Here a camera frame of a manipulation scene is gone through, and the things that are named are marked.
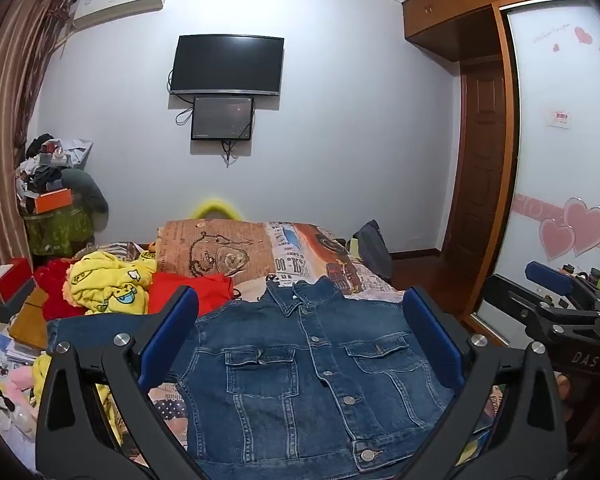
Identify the black wall television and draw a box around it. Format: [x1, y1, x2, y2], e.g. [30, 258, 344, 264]
[169, 35, 285, 97]

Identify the dark grey cushion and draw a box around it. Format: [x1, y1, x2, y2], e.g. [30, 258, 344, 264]
[352, 219, 394, 282]

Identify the dark grey coat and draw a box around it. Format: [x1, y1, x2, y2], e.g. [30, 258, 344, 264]
[60, 166, 111, 232]

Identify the pink plush toy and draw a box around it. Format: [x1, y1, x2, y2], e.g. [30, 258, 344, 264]
[0, 366, 37, 397]

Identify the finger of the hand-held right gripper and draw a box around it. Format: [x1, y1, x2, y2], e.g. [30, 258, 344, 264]
[481, 274, 600, 345]
[525, 260, 600, 312]

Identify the red fleece garment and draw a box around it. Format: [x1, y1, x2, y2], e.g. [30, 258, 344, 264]
[34, 259, 234, 321]

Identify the brown cardboard box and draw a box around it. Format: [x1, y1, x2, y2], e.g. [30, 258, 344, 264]
[9, 287, 49, 352]

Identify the small black wall monitor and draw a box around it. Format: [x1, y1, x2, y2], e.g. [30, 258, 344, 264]
[190, 95, 255, 141]

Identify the brown striped curtain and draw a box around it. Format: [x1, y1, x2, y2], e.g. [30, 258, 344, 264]
[0, 0, 76, 271]

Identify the blue denim jacket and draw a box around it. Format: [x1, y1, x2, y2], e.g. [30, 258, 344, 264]
[47, 275, 456, 480]

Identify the beige cloth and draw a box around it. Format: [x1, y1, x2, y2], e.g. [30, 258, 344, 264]
[232, 277, 271, 304]

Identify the grey striped cloth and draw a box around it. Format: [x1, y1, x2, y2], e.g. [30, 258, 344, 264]
[84, 240, 147, 262]

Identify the yellow cartoon print garment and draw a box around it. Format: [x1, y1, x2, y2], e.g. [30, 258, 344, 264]
[62, 250, 158, 317]

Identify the red white sticker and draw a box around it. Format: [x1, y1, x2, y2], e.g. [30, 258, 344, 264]
[547, 109, 574, 131]

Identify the pile of dark clothes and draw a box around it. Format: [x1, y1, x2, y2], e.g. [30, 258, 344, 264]
[14, 132, 72, 211]

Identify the orange box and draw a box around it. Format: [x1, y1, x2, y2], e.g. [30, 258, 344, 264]
[34, 189, 75, 214]

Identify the red box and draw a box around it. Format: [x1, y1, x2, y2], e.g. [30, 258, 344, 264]
[0, 257, 34, 302]

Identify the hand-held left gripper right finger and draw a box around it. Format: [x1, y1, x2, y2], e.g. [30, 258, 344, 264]
[404, 285, 569, 480]

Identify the white air conditioner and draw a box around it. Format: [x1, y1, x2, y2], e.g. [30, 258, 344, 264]
[72, 0, 171, 30]

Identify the black monitor cable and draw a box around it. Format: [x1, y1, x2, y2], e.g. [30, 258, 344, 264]
[221, 139, 242, 168]

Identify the wooden overhead cabinet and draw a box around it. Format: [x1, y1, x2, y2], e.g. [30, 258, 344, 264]
[402, 0, 586, 59]

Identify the green patterned bag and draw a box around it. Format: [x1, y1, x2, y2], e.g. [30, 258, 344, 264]
[25, 206, 97, 257]

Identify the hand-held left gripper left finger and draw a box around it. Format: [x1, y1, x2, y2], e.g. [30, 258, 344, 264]
[35, 285, 203, 480]

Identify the yellow curved tube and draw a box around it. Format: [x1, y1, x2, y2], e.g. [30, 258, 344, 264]
[195, 199, 242, 221]

